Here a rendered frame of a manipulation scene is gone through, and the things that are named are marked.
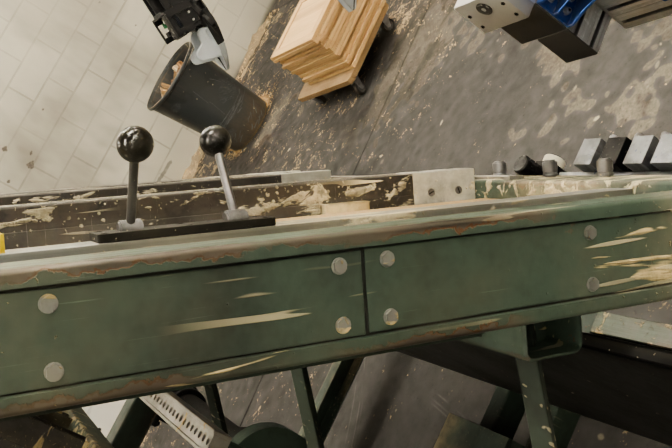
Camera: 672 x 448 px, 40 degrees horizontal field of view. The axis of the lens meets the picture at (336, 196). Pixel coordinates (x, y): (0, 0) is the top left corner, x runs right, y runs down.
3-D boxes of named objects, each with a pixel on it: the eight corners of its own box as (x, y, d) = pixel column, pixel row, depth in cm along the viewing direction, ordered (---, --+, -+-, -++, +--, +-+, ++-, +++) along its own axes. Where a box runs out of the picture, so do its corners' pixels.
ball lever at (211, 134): (258, 218, 103) (230, 118, 108) (226, 221, 101) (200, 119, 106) (249, 233, 106) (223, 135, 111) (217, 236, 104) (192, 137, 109)
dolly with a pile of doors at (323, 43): (406, 11, 485) (347, -33, 469) (368, 95, 470) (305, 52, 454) (349, 38, 539) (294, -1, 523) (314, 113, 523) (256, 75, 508)
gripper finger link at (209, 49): (208, 81, 174) (181, 39, 172) (232, 66, 177) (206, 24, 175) (214, 78, 171) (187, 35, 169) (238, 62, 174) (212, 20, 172)
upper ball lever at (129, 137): (151, 245, 99) (159, 135, 92) (116, 249, 97) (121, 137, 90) (142, 226, 101) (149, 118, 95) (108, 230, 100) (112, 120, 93)
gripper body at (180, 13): (168, 48, 175) (132, -7, 172) (203, 27, 178) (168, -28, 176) (181, 39, 168) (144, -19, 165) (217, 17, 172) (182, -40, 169)
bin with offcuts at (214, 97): (283, 87, 597) (199, 32, 571) (250, 155, 582) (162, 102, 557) (251, 100, 642) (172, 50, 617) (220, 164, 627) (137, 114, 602)
